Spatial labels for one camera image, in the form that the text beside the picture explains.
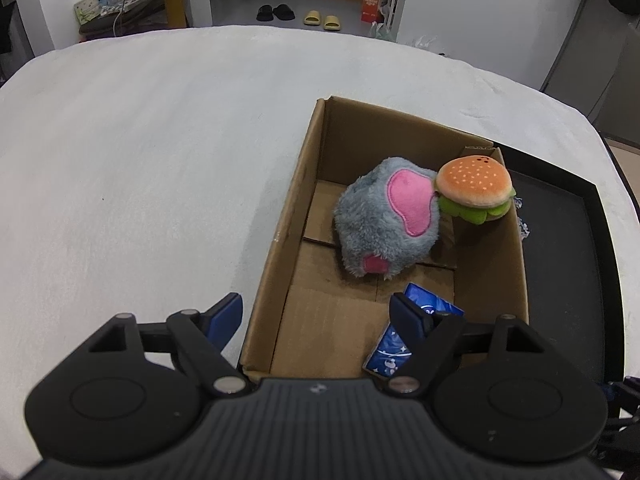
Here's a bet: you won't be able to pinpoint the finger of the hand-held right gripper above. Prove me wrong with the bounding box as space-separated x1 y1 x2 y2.
592 417 640 471
597 374 640 406

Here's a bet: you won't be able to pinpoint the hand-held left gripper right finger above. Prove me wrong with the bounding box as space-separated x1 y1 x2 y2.
386 293 553 395

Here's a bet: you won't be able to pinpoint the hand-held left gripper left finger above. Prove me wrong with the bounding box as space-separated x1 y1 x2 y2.
87 291 252 395

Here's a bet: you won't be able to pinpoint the blue purple tissue packet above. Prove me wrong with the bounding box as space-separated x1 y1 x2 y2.
362 282 466 378

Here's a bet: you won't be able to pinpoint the brown cardboard box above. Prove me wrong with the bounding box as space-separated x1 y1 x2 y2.
239 95 531 381

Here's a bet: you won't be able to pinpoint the grey plush toy pink patches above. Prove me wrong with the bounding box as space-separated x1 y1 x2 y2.
334 156 442 281

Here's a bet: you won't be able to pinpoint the black shallow tray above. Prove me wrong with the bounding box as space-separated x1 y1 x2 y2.
500 142 631 386

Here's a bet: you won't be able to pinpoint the burger plush toy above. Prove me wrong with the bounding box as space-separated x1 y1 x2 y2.
432 155 517 225

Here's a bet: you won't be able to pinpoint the clear plastic bag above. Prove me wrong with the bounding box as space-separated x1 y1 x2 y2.
410 35 448 56

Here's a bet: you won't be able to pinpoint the grey flat panel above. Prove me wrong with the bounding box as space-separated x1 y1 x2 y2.
590 22 640 148

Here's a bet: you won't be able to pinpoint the orange cardboard box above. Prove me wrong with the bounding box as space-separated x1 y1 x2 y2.
361 0 387 25

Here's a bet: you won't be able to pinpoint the cluttered dark chair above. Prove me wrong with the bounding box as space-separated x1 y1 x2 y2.
74 0 168 43

